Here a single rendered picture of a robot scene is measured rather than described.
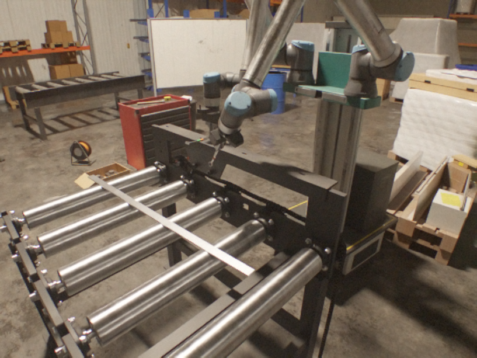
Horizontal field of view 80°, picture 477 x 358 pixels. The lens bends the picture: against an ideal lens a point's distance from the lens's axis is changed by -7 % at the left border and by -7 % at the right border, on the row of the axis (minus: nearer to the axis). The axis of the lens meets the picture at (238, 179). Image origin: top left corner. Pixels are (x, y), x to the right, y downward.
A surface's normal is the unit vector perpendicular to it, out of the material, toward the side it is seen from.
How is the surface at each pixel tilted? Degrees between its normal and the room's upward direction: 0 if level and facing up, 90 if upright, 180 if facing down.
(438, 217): 90
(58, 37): 90
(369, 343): 0
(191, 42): 90
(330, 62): 90
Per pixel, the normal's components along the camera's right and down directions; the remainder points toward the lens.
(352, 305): 0.00, -0.90
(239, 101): 0.18, -0.36
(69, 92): 0.75, 0.29
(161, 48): 0.36, 0.41
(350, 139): -0.81, 0.26
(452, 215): -0.66, 0.33
